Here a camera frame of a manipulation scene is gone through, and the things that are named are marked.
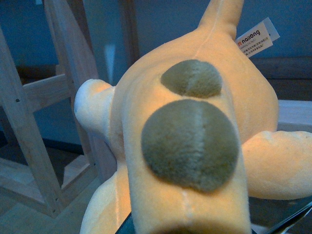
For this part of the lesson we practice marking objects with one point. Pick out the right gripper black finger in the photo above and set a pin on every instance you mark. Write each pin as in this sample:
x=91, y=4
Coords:
x=291, y=216

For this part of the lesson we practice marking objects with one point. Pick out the yellow plush dinosaur toy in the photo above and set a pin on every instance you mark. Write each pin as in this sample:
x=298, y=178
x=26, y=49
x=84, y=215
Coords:
x=193, y=127

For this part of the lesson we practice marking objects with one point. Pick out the white toy label tag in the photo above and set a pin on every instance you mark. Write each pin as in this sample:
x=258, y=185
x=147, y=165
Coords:
x=257, y=39

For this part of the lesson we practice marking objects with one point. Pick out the left wooden shelf frame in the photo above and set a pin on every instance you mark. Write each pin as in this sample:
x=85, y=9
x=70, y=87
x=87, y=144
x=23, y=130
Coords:
x=70, y=34

